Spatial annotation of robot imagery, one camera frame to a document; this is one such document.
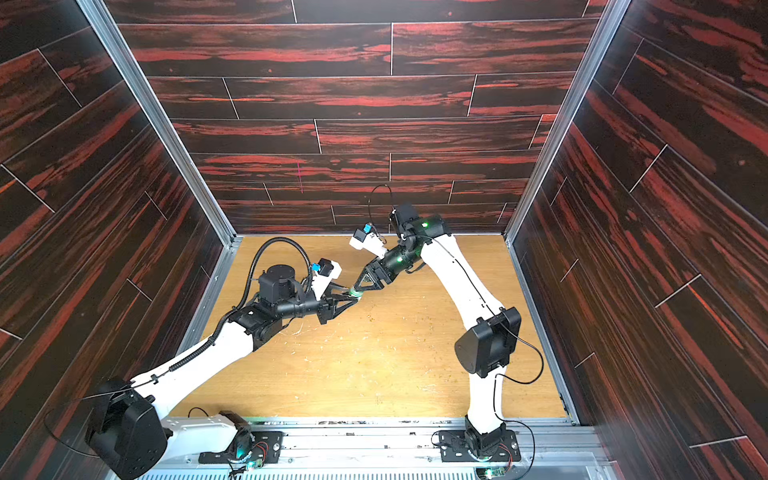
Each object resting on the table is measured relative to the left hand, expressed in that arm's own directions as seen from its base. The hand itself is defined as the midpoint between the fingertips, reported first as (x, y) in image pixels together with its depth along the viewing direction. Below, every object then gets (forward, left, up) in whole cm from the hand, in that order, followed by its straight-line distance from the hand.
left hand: (354, 296), depth 74 cm
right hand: (+5, -4, 0) cm, 6 cm away
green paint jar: (-1, -1, +3) cm, 3 cm away
